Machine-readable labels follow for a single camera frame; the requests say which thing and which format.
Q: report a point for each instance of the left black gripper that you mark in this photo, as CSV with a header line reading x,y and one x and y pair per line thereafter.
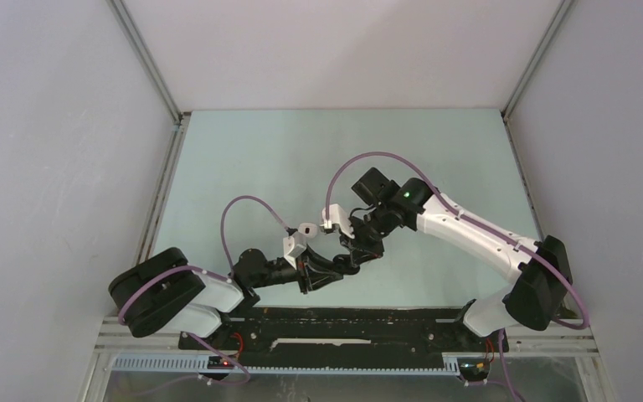
x,y
312,273

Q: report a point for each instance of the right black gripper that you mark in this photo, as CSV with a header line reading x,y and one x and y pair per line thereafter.
x,y
361,251

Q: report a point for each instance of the black earbud charging case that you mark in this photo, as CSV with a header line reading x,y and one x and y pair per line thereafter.
x,y
342,263

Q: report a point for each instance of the white earbud charging case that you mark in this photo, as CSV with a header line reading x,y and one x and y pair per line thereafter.
x,y
310,230

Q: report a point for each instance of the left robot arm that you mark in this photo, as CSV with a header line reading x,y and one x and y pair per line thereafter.
x,y
166,293

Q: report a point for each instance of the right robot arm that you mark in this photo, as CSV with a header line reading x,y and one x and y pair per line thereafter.
x,y
537,272

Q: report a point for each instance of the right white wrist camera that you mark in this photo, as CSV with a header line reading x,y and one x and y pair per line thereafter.
x,y
335,219

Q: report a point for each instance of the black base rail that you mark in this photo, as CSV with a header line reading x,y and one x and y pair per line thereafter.
x,y
350,338

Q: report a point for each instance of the aluminium frame post left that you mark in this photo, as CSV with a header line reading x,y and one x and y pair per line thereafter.
x,y
139,46

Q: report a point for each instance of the aluminium frame post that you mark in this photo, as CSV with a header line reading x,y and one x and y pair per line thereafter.
x,y
556,22
139,46

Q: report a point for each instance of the aluminium frame post right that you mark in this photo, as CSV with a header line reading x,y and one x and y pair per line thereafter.
x,y
556,22

